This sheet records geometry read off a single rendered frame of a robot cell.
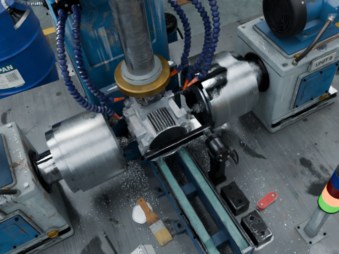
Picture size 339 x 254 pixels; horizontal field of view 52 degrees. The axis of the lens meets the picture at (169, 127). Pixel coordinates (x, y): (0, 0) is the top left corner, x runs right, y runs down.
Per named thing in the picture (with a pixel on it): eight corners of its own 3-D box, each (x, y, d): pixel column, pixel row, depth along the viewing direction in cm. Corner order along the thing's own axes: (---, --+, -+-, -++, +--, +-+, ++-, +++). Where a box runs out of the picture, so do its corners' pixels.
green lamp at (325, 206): (313, 199, 102) (317, 193, 99) (329, 190, 103) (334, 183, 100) (328, 216, 99) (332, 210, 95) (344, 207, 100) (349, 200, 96)
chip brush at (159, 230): (133, 202, 132) (133, 201, 132) (145, 195, 134) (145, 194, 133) (161, 248, 121) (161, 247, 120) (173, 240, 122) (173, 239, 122)
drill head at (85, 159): (30, 170, 132) (-3, 131, 112) (118, 129, 139) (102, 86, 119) (46, 226, 118) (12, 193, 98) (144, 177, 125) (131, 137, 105)
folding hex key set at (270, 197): (272, 191, 130) (272, 189, 128) (278, 197, 128) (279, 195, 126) (255, 205, 127) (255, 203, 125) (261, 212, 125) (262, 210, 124)
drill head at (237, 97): (163, 108, 143) (156, 63, 124) (247, 70, 152) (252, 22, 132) (193, 152, 129) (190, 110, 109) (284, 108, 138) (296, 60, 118)
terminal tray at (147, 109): (129, 100, 127) (125, 86, 121) (155, 88, 129) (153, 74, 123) (143, 122, 120) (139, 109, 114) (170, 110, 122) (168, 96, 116)
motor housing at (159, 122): (127, 129, 138) (116, 98, 123) (169, 110, 142) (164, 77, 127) (148, 168, 127) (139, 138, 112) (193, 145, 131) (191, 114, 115)
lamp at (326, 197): (317, 193, 99) (321, 185, 95) (334, 183, 100) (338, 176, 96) (332, 210, 95) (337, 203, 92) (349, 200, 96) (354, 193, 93)
